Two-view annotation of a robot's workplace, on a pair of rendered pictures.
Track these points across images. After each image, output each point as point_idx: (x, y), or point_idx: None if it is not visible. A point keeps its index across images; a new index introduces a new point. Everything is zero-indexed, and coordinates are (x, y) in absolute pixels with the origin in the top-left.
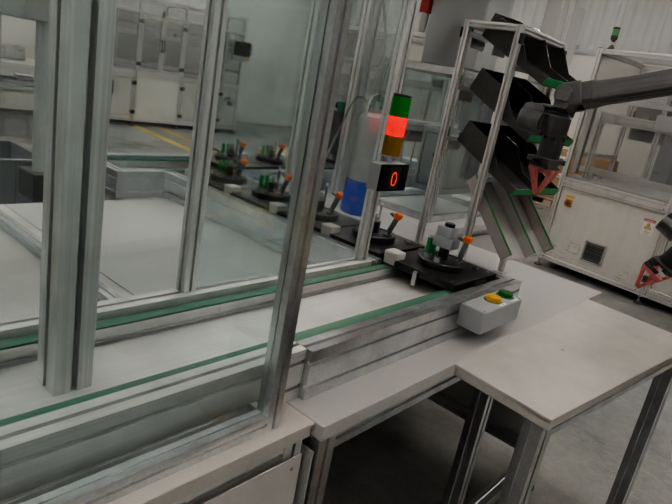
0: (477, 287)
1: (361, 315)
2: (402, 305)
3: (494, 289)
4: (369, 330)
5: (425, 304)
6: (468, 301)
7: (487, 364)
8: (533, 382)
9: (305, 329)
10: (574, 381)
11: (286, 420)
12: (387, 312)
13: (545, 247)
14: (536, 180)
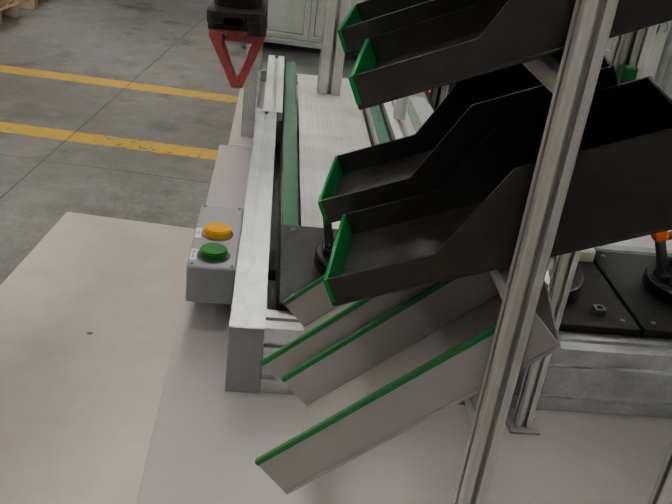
0: (263, 253)
1: (293, 157)
2: (289, 185)
3: (241, 264)
4: (257, 136)
5: (266, 184)
6: (238, 214)
7: (169, 245)
8: (105, 246)
9: (316, 154)
10: (54, 273)
11: (242, 140)
12: (284, 170)
13: (286, 471)
14: (245, 60)
